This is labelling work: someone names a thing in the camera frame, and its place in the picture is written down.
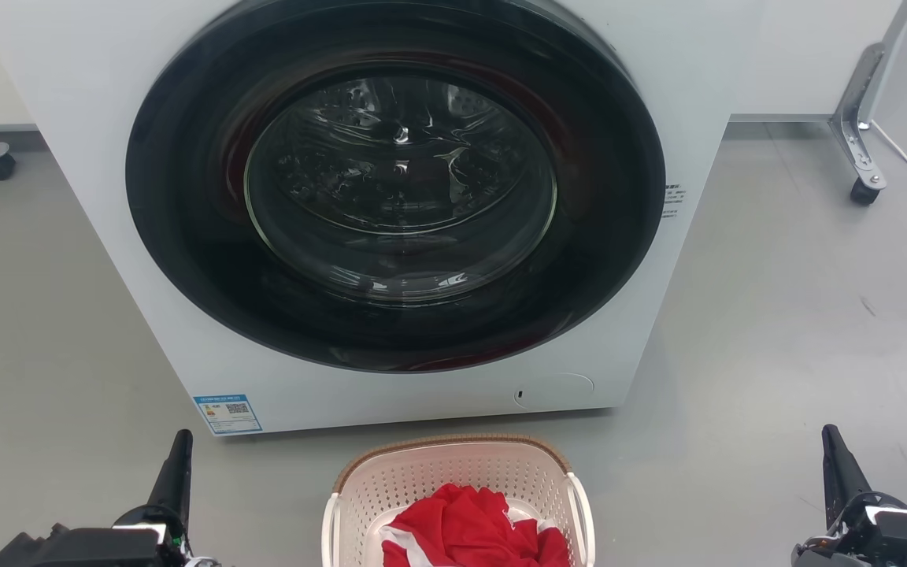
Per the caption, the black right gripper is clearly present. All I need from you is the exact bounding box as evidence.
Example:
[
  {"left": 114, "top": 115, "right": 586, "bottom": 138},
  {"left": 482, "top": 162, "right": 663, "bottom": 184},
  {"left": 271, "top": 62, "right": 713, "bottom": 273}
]
[{"left": 790, "top": 424, "right": 907, "bottom": 567}]

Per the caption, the grey metal frame leg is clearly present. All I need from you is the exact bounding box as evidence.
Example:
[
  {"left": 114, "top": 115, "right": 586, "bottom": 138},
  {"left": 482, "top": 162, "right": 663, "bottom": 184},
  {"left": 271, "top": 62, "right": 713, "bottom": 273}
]
[{"left": 829, "top": 43, "right": 888, "bottom": 191}]

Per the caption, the red and white garment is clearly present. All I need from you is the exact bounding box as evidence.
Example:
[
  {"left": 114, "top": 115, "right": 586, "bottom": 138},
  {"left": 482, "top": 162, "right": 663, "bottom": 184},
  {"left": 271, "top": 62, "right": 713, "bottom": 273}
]
[{"left": 380, "top": 484, "right": 572, "bottom": 567}]

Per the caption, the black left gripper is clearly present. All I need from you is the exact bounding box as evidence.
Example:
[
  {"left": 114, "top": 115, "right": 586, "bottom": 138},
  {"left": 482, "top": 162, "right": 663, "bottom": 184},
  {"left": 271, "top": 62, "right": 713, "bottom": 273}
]
[{"left": 0, "top": 429, "right": 222, "bottom": 567}]

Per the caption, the white perforated laundry basket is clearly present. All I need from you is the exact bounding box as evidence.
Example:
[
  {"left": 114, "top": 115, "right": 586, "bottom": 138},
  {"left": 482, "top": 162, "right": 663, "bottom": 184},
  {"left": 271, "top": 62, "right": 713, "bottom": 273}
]
[{"left": 321, "top": 434, "right": 597, "bottom": 567}]

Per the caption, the blue energy label sticker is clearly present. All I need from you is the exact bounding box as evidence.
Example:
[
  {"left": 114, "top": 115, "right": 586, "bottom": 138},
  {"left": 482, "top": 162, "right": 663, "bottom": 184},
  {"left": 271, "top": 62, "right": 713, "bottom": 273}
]
[{"left": 193, "top": 394, "right": 263, "bottom": 435}]

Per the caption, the white frame post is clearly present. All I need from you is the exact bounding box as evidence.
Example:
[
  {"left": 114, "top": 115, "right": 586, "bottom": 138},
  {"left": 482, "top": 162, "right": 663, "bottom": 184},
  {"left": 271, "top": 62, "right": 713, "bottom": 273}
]
[{"left": 865, "top": 0, "right": 907, "bottom": 123}]

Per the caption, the black round washing machine door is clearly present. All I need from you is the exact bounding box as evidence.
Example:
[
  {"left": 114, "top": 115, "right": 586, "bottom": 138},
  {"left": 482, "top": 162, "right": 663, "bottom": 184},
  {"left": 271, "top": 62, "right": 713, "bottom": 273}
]
[{"left": 125, "top": 0, "right": 666, "bottom": 374}]

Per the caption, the white front-load washing machine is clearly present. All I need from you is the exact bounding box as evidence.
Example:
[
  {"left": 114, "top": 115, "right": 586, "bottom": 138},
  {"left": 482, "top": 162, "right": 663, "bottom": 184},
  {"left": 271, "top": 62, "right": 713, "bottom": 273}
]
[{"left": 0, "top": 0, "right": 769, "bottom": 437}]

